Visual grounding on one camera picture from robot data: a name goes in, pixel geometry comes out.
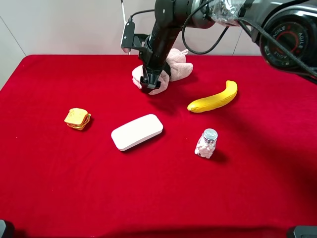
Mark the white rounded rectangular case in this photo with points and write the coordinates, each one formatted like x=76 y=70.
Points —
x=136 y=132

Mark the glass jar of white pills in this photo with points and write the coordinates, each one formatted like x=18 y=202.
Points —
x=206 y=145

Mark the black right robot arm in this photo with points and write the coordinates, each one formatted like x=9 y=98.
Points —
x=284 y=30

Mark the pink fluffy towel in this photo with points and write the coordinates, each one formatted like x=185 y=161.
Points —
x=177 y=68

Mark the red velvet tablecloth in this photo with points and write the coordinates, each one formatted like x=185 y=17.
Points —
x=59 y=182

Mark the yellow toy banana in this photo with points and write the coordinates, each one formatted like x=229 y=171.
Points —
x=215 y=101

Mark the toy sandwich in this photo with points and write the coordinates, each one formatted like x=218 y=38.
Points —
x=77 y=118

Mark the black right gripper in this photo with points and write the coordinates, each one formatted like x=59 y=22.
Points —
x=153 y=59

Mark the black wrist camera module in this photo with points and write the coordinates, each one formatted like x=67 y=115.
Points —
x=130 y=40

